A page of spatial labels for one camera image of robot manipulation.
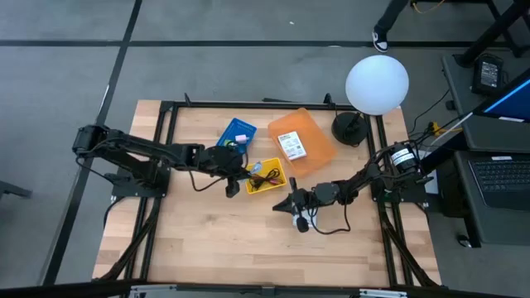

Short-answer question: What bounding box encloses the person's leg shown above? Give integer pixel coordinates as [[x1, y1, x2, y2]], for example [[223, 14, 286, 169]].
[[374, 0, 411, 32]]

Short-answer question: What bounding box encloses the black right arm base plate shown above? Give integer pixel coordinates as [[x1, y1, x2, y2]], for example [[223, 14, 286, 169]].
[[372, 181, 434, 204]]

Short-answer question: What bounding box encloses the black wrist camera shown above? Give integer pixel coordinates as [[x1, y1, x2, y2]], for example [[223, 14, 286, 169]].
[[296, 209, 311, 233], [225, 178, 241, 199]]

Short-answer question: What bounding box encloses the black camera cable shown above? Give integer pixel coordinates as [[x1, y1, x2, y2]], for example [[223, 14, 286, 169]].
[[188, 170, 228, 193], [308, 197, 353, 236]]

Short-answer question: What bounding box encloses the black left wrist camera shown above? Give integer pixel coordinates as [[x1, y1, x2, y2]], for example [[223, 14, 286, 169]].
[[225, 178, 241, 199]]

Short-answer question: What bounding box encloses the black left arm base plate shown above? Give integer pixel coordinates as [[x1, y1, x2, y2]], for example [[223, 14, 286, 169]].
[[105, 163, 171, 199]]

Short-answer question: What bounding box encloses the black stand pole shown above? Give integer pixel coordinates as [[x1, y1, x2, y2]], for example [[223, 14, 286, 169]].
[[455, 0, 530, 70]]

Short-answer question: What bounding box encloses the black aluminium table frame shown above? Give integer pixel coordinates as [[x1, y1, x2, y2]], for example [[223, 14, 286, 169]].
[[93, 93, 444, 291]]

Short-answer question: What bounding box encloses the blue plastic basket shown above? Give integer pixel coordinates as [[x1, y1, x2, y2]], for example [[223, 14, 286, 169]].
[[215, 117, 258, 154]]

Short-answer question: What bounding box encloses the black furniture foot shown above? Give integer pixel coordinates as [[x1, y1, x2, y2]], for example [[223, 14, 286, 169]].
[[0, 180, 33, 199]]

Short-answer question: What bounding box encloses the black laptop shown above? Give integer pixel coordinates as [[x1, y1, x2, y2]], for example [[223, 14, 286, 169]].
[[467, 155, 530, 212]]

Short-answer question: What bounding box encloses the grey side desk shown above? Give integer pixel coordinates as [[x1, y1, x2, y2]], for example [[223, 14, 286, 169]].
[[441, 53, 530, 249]]

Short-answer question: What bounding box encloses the yellow cable connector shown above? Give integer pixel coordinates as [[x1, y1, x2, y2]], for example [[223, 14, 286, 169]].
[[427, 121, 463, 137]]

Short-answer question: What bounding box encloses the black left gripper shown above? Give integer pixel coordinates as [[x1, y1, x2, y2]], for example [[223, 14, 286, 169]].
[[205, 144, 253, 183]]

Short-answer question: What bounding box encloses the white box with green side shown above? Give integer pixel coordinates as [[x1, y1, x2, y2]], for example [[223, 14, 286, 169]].
[[277, 130, 308, 161]]

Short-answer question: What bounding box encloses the black power adapter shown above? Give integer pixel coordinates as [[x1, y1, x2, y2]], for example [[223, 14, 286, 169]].
[[471, 55, 505, 97]]

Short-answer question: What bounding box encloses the person's shoe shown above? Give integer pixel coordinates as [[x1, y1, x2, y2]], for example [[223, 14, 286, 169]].
[[371, 26, 390, 54]]

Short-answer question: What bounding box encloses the black right camera cable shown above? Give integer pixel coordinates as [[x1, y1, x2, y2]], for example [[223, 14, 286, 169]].
[[308, 197, 353, 236]]

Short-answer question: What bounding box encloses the orange translucent plastic bin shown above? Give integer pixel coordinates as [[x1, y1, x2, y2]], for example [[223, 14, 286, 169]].
[[267, 107, 337, 178]]

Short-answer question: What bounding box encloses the yellow plastic basket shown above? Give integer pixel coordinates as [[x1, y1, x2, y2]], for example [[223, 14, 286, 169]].
[[243, 157, 287, 195]]

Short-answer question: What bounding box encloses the black round lamp base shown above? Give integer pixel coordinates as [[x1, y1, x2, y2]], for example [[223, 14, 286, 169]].
[[330, 110, 369, 147]]

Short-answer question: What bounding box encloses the black overhead beam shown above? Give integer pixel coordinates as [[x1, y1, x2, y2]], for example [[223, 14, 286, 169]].
[[0, 279, 530, 298]]

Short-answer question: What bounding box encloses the black left camera cable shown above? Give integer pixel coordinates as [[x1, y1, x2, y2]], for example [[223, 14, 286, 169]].
[[188, 170, 228, 193]]

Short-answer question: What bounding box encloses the black monitor with blue screen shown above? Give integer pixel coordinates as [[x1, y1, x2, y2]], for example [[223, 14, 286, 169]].
[[471, 68, 530, 124]]

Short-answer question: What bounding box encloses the red and black cable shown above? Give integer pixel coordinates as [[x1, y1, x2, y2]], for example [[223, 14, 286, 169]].
[[248, 168, 285, 191]]

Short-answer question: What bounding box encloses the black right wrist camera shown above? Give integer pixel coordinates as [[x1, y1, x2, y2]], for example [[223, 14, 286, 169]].
[[296, 209, 311, 233]]

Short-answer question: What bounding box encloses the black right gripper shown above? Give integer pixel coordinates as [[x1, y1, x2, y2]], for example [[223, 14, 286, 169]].
[[272, 176, 316, 216]]

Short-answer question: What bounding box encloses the white globe lamp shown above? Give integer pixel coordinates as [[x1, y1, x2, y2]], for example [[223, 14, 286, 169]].
[[344, 55, 410, 117]]

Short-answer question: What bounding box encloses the yellow cable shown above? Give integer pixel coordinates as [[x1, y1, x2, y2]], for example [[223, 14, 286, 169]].
[[410, 0, 446, 15]]

